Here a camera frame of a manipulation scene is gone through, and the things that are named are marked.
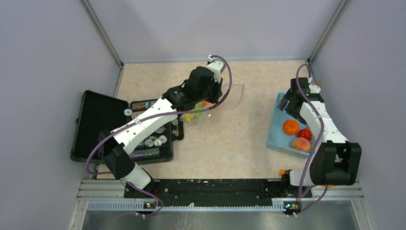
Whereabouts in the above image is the green apple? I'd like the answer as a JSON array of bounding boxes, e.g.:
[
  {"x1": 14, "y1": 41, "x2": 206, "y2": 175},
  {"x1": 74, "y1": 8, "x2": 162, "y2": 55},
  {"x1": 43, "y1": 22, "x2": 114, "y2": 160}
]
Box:
[{"x1": 192, "y1": 104, "x2": 205, "y2": 120}]

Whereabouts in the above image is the yellow banana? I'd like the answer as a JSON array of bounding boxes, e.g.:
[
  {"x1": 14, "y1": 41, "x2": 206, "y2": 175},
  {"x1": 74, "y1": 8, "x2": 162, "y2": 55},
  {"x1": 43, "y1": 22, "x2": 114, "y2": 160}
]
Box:
[{"x1": 183, "y1": 114, "x2": 193, "y2": 124}]

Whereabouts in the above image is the clear zip top bag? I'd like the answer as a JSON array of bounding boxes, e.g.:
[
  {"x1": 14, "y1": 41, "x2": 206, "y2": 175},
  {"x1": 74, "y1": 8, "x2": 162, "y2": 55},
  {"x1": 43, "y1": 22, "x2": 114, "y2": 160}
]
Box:
[{"x1": 180, "y1": 83, "x2": 246, "y2": 126}]

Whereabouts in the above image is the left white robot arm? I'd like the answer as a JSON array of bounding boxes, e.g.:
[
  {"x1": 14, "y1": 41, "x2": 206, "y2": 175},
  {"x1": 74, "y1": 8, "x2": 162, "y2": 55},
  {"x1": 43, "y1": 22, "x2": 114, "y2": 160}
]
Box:
[{"x1": 98, "y1": 61, "x2": 225, "y2": 198}]

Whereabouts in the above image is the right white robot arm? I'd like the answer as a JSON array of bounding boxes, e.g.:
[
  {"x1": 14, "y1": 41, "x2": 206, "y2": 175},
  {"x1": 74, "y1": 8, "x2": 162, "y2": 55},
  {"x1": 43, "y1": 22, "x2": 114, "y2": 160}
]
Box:
[{"x1": 278, "y1": 78, "x2": 362, "y2": 197}]

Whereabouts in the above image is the small brown object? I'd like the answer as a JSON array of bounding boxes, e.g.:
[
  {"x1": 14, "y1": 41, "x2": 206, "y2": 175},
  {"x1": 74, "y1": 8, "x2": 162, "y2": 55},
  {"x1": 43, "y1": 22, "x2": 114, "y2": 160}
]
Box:
[{"x1": 315, "y1": 80, "x2": 322, "y2": 88}]

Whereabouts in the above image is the blue plastic basket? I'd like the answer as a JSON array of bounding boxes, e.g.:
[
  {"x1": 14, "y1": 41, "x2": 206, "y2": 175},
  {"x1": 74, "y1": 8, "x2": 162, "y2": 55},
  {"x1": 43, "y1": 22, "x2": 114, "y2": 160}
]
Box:
[{"x1": 266, "y1": 92, "x2": 309, "y2": 159}]

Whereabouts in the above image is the peach fruit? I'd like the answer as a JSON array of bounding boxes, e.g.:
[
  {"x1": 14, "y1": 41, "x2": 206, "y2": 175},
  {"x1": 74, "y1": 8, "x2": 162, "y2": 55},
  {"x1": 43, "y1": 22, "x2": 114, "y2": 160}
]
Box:
[{"x1": 291, "y1": 137, "x2": 311, "y2": 152}]

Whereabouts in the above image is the black open tool case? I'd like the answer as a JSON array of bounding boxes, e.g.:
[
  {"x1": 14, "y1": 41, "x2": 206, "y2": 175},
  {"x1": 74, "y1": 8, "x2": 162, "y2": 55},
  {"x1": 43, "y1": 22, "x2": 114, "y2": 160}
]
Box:
[{"x1": 70, "y1": 90, "x2": 184, "y2": 164}]

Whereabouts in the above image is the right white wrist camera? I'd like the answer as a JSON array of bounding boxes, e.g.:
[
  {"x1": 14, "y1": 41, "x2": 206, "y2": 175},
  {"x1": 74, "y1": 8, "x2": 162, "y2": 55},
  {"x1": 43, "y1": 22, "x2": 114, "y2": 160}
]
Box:
[{"x1": 308, "y1": 77, "x2": 321, "y2": 94}]

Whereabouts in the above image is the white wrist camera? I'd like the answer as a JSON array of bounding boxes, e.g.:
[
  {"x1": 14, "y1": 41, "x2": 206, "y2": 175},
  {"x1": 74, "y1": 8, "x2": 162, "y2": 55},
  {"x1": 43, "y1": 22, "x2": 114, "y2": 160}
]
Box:
[
  {"x1": 308, "y1": 77, "x2": 321, "y2": 94},
  {"x1": 206, "y1": 55, "x2": 225, "y2": 83}
]

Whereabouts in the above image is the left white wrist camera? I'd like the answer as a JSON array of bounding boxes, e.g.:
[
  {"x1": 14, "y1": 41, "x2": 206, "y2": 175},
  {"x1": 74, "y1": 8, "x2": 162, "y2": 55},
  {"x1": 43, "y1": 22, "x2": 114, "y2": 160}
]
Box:
[{"x1": 206, "y1": 55, "x2": 225, "y2": 83}]

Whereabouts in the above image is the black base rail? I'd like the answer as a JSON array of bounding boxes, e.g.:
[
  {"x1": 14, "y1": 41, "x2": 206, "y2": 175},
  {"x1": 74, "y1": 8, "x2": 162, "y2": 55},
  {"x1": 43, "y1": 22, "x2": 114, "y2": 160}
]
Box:
[{"x1": 124, "y1": 178, "x2": 299, "y2": 207}]

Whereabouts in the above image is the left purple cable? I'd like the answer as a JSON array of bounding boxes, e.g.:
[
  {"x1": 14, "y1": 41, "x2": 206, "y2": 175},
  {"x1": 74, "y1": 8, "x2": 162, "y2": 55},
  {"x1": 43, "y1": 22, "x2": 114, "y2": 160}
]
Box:
[{"x1": 85, "y1": 55, "x2": 233, "y2": 218}]

